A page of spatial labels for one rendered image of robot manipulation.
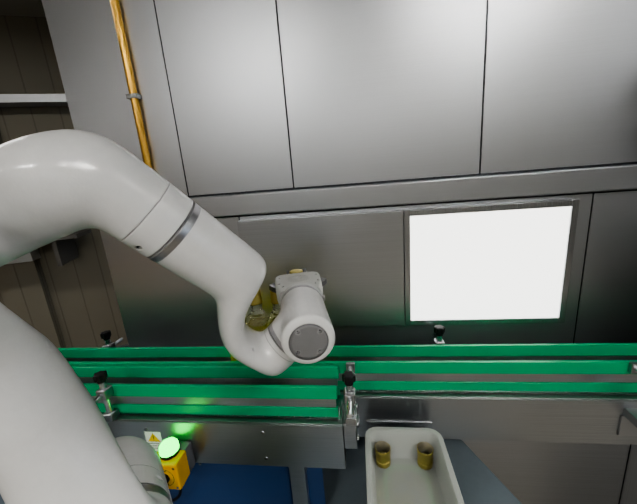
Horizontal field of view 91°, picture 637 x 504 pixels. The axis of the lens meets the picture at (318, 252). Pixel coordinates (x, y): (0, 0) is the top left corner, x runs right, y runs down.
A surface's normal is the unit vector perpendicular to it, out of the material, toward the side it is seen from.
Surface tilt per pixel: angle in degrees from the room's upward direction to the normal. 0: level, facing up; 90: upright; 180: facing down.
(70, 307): 90
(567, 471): 90
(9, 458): 93
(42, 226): 134
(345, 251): 90
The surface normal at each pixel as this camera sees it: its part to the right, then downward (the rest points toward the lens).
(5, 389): 0.80, 0.08
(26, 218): -0.04, 0.74
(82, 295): 0.30, 0.21
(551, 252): -0.11, 0.25
